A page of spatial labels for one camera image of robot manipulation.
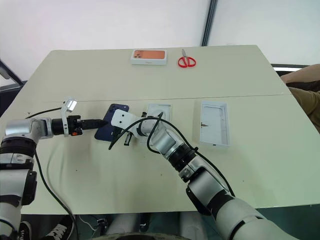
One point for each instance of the dark vertical pole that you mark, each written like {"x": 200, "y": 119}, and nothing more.
{"x": 208, "y": 22}

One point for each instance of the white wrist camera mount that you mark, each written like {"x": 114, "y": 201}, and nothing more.
{"x": 122, "y": 119}
{"x": 70, "y": 105}

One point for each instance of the black flat bar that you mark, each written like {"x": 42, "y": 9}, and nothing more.
{"x": 287, "y": 67}

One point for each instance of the white phone box lid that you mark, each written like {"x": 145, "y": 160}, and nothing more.
{"x": 214, "y": 123}

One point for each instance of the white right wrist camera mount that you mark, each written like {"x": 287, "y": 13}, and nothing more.
{"x": 122, "y": 119}

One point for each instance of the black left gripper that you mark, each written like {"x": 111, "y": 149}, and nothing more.
{"x": 73, "y": 123}

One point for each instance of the dark blue smartphone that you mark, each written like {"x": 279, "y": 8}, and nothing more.
{"x": 106, "y": 125}

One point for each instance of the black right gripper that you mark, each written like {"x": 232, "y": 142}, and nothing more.
{"x": 116, "y": 132}

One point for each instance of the white phone box base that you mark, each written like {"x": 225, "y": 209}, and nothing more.
{"x": 163, "y": 110}

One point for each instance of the black white sneaker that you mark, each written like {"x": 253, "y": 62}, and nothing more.
{"x": 25, "y": 230}
{"x": 60, "y": 228}

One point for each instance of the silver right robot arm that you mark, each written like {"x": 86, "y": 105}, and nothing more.
{"x": 207, "y": 185}

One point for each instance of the dark metal frame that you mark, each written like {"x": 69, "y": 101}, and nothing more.
{"x": 8, "y": 80}

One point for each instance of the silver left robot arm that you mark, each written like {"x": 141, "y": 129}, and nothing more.
{"x": 17, "y": 127}

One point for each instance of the person in brown clothing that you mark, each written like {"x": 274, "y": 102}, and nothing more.
{"x": 303, "y": 87}

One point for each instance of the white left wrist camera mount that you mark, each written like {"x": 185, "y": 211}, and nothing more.
{"x": 70, "y": 105}

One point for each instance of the orange printed phone box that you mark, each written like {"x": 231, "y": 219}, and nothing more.
{"x": 149, "y": 57}

